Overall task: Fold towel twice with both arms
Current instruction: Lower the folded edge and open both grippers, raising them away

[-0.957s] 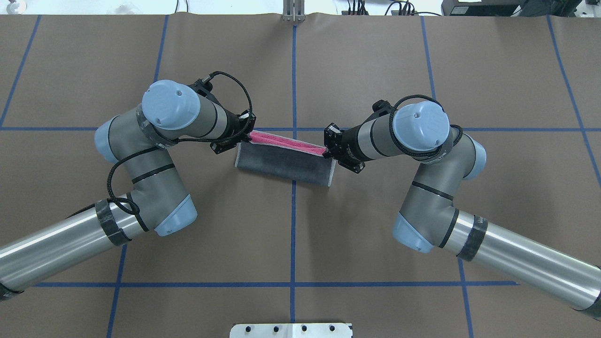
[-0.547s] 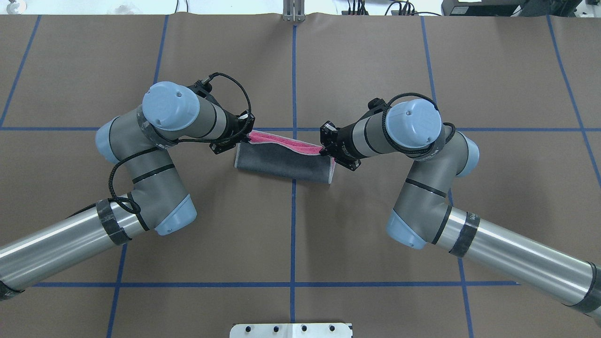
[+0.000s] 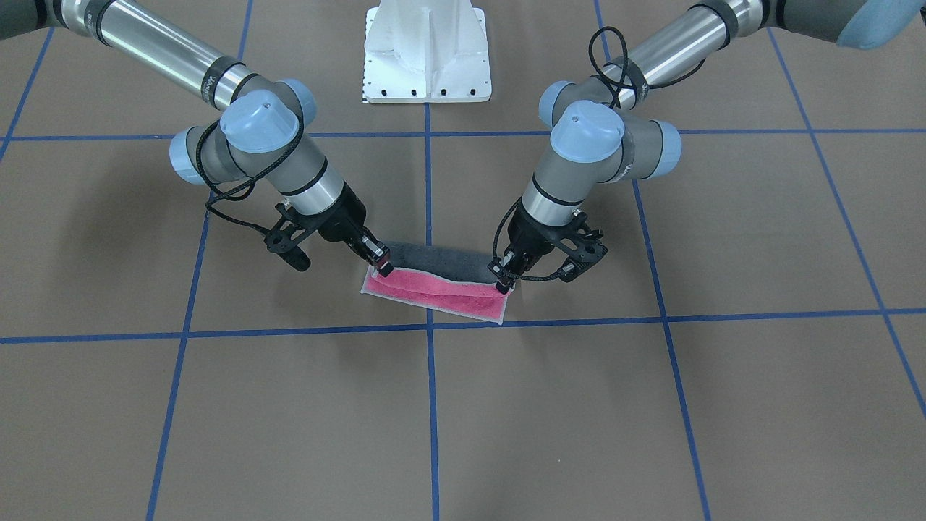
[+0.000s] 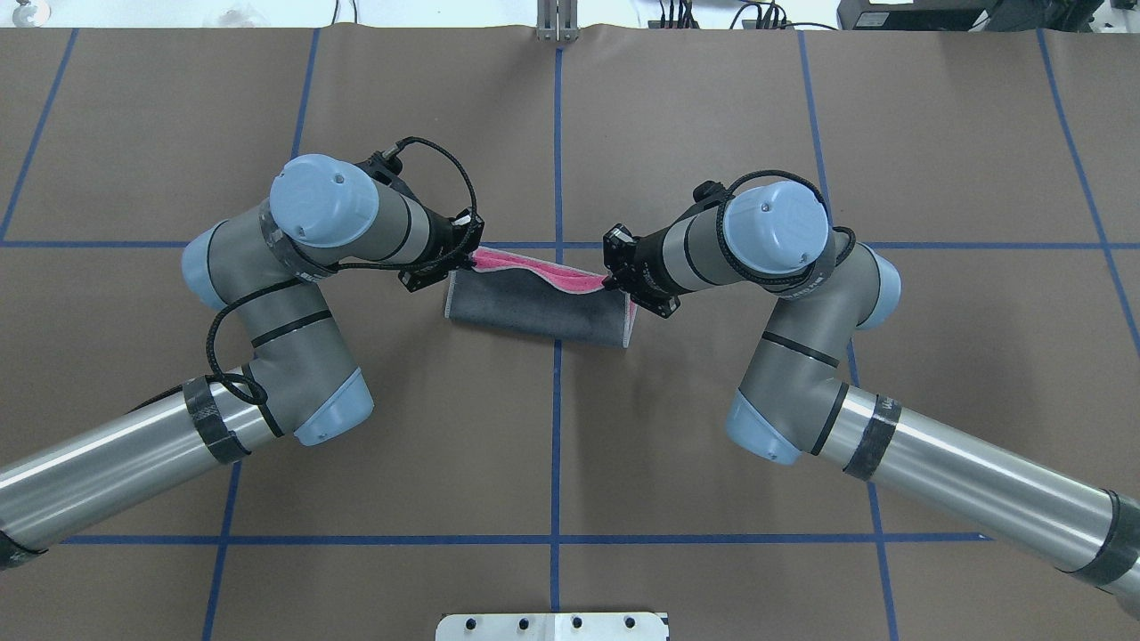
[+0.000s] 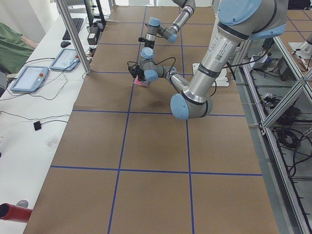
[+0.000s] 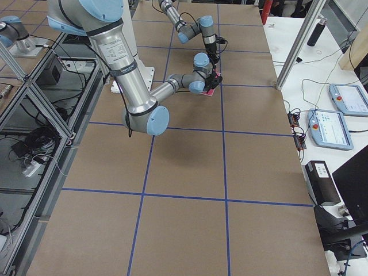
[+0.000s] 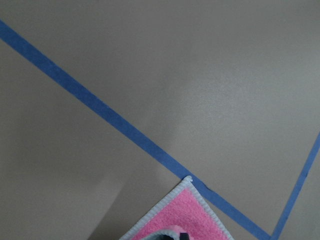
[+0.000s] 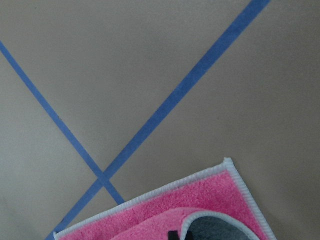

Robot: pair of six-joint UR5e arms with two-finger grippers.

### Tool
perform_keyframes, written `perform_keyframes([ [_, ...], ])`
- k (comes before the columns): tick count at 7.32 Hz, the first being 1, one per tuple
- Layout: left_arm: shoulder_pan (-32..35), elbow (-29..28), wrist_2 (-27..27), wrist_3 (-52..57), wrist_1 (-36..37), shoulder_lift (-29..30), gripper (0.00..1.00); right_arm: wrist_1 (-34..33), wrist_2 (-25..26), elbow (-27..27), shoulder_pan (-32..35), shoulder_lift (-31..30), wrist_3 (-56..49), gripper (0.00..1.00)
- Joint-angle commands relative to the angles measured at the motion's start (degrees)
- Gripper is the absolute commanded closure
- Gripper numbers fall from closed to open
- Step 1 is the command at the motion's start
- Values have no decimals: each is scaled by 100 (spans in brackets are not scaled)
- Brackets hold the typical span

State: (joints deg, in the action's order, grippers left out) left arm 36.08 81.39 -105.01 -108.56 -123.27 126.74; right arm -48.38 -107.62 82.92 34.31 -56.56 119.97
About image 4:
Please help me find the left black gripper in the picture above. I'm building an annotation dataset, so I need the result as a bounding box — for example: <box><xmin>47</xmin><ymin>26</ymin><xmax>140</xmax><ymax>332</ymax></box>
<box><xmin>398</xmin><ymin>210</ymin><xmax>485</xmax><ymax>293</ymax></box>

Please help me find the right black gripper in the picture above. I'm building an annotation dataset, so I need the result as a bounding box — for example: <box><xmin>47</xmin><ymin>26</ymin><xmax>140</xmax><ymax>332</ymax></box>
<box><xmin>602</xmin><ymin>224</ymin><xmax>681</xmax><ymax>318</ymax></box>

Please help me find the pink and grey towel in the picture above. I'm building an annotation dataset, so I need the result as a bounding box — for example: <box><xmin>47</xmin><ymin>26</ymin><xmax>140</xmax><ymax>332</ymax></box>
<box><xmin>443</xmin><ymin>248</ymin><xmax>636</xmax><ymax>349</ymax></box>

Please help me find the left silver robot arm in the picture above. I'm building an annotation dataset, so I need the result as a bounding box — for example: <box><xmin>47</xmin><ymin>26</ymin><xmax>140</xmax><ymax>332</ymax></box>
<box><xmin>3</xmin><ymin>149</ymin><xmax>485</xmax><ymax>571</ymax></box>

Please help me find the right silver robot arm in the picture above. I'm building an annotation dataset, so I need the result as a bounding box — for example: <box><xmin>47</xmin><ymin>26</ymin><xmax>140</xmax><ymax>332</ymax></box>
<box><xmin>602</xmin><ymin>170</ymin><xmax>1139</xmax><ymax>617</ymax></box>

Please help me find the black box with label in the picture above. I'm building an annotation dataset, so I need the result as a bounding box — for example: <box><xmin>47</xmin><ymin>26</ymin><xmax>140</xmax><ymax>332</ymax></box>
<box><xmin>834</xmin><ymin>1</ymin><xmax>993</xmax><ymax>32</ymax></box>

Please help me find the right black camera cable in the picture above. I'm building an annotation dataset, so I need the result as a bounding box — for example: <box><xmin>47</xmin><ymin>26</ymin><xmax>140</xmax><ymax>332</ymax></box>
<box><xmin>720</xmin><ymin>169</ymin><xmax>858</xmax><ymax>290</ymax></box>

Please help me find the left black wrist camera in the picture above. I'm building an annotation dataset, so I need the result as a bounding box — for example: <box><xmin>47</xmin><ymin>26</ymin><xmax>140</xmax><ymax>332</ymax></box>
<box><xmin>355</xmin><ymin>151</ymin><xmax>404</xmax><ymax>185</ymax></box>

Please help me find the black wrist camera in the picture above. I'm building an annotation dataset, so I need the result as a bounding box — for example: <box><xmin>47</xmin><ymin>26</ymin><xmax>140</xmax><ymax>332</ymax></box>
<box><xmin>355</xmin><ymin>151</ymin><xmax>404</xmax><ymax>185</ymax></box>
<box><xmin>692</xmin><ymin>180</ymin><xmax>726</xmax><ymax>204</ymax></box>

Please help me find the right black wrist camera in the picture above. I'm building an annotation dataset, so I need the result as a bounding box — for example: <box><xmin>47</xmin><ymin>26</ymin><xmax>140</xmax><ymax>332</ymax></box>
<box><xmin>692</xmin><ymin>180</ymin><xmax>726</xmax><ymax>204</ymax></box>

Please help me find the aluminium frame post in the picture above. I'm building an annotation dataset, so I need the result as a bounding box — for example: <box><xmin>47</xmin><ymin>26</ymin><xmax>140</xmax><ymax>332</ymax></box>
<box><xmin>536</xmin><ymin>0</ymin><xmax>581</xmax><ymax>44</ymax></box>

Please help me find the white camera mast with base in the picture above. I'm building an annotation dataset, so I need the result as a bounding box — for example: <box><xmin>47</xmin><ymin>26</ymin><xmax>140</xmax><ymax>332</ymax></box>
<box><xmin>435</xmin><ymin>612</ymin><xmax>671</xmax><ymax>640</ymax></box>

